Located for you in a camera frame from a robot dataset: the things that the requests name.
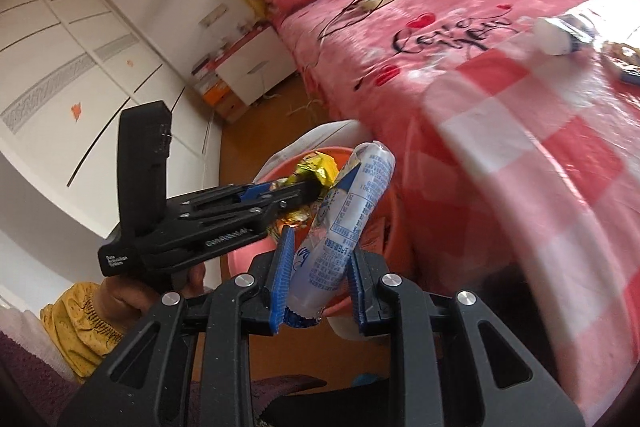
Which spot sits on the person's left hand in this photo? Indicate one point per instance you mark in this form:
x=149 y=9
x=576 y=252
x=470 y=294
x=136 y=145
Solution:
x=130 y=294

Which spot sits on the gold foil wrapper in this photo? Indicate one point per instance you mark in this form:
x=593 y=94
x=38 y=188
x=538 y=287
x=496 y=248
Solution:
x=315 y=167

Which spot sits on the blue plastic object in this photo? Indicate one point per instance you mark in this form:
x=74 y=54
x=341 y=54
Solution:
x=369 y=380

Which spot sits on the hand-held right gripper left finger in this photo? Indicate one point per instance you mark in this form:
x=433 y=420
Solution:
x=282 y=277

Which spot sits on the small white carton packet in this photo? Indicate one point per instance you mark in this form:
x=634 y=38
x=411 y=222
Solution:
x=555 y=34

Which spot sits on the white blue tube packet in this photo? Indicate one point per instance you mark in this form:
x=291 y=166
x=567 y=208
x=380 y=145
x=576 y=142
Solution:
x=345 y=212

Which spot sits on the white wardrobe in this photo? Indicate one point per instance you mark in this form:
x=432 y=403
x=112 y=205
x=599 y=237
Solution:
x=75 y=57

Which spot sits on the white power strip with charger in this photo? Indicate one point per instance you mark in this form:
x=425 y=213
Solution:
x=350 y=9

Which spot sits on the red checkered plastic tablecloth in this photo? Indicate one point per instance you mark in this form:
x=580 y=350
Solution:
x=550 y=157

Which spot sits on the white wall switch panel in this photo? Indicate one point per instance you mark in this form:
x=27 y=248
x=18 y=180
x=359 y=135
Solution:
x=212 y=14

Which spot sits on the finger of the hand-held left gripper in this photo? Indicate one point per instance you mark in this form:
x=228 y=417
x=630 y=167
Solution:
x=257 y=192
x=297 y=199

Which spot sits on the orange plastic bucket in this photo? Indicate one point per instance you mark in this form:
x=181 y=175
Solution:
x=397 y=227

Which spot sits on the brown blue snack packet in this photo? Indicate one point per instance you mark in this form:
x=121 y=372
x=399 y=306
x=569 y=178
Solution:
x=625 y=57

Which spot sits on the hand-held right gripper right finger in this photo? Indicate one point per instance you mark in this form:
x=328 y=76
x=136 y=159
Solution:
x=357 y=302

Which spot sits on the person's left forearm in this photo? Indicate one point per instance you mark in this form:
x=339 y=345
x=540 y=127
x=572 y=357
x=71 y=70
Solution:
x=75 y=327

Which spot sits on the white nightstand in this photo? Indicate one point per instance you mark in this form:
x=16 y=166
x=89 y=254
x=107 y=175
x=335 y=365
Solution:
x=255 y=67

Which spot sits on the orange cardboard box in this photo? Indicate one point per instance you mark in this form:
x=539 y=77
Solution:
x=220 y=99

